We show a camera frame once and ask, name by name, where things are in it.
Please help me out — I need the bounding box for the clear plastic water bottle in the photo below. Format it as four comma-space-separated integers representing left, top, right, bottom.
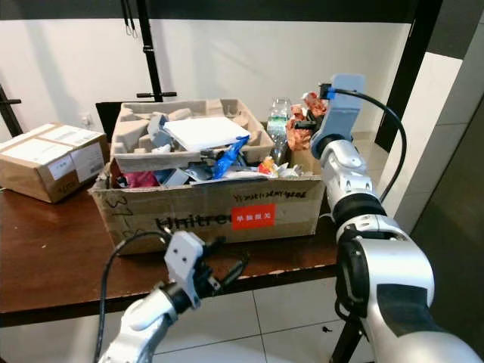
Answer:
266, 97, 293, 163

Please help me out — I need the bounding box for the small orange snack wrapper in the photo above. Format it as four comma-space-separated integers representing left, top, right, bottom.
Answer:
257, 155, 279, 176

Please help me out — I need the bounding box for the large printed cardboard box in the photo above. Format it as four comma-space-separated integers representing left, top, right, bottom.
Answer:
88, 144, 330, 256

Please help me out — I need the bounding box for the blue plastic toy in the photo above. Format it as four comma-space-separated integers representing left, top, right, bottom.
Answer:
212, 135, 250, 180

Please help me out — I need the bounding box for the white flat sheet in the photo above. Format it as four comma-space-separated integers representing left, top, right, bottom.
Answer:
163, 116, 243, 152

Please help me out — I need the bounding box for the maroon cloth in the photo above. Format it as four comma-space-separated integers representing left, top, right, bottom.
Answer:
121, 170, 160, 190

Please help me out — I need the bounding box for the black pillar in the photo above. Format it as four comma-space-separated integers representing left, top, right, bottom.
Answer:
374, 0, 443, 152

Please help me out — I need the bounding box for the grey pulp packing tray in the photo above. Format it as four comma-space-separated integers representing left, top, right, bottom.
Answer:
112, 98, 273, 171

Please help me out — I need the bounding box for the brown wooden table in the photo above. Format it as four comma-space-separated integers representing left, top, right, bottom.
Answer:
0, 144, 368, 363

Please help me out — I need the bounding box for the black stand pole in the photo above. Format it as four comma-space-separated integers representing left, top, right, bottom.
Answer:
132, 0, 176, 101

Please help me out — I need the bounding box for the grey fridge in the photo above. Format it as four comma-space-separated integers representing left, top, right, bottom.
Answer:
412, 98, 484, 318

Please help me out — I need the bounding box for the black chair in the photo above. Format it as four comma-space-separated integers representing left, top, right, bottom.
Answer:
95, 101, 122, 141

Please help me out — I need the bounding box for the small labelled cardboard box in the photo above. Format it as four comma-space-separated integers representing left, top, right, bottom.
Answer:
0, 123, 110, 203

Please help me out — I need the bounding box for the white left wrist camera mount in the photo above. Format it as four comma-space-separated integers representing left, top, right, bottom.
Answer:
165, 231, 206, 307

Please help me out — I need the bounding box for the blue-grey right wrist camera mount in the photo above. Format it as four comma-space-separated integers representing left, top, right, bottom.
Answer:
324, 73, 368, 141

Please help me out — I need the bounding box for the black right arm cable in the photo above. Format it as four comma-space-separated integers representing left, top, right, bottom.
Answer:
329, 87, 409, 203

